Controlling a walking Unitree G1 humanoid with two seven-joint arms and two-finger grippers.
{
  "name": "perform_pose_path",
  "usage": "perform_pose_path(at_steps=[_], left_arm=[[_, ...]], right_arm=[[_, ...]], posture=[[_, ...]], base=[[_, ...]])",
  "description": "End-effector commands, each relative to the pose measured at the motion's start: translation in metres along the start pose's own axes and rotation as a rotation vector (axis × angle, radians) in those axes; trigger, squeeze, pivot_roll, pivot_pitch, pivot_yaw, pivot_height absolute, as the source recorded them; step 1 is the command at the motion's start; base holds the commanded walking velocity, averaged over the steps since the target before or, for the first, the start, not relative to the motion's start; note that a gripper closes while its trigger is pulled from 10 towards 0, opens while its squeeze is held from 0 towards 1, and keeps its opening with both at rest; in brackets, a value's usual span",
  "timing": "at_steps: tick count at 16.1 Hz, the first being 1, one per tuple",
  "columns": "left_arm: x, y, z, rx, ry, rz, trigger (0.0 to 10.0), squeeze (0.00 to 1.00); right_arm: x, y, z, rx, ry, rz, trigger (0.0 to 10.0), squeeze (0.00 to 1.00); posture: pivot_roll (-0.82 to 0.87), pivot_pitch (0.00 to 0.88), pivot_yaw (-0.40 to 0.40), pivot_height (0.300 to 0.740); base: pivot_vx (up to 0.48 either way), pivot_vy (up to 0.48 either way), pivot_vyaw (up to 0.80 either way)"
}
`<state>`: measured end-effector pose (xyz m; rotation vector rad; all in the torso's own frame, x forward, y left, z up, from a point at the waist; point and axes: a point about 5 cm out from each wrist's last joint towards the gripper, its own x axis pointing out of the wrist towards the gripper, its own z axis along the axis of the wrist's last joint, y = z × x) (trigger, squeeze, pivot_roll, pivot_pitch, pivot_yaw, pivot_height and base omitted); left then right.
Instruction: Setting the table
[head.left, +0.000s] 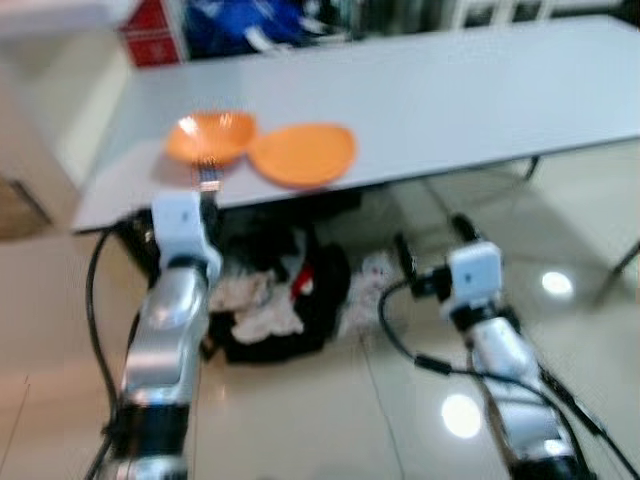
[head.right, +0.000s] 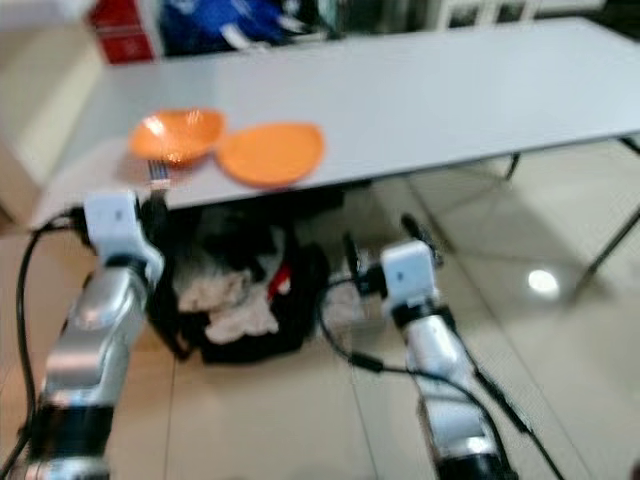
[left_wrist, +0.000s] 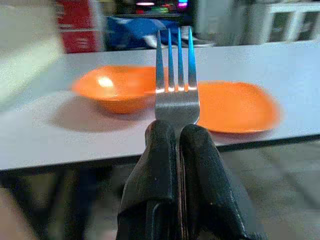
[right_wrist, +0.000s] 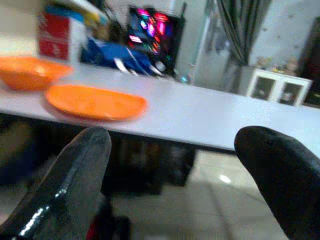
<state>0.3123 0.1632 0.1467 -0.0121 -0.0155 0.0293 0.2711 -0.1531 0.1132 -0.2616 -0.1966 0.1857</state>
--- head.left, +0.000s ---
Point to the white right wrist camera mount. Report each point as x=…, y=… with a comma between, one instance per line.
x=473, y=270

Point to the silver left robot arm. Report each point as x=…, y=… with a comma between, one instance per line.
x=170, y=330

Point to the red item in bag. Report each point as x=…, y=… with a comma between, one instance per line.
x=303, y=280

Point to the black bag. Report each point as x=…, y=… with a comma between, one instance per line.
x=320, y=300

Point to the white crumpled cloth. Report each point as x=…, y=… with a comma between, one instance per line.
x=255, y=300

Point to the orange plate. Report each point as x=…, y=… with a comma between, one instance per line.
x=303, y=153

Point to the silver fork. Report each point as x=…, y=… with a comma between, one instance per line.
x=208, y=178

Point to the red box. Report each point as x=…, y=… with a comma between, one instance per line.
x=150, y=35

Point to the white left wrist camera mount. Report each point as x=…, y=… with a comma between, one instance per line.
x=180, y=225

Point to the black metal table leg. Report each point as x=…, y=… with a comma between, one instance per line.
x=530, y=168

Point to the blue bag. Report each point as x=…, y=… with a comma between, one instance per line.
x=240, y=25

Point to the glossy orange bowl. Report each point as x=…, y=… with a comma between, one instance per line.
x=210, y=137

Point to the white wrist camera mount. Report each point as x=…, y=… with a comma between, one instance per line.
x=180, y=225
x=473, y=270

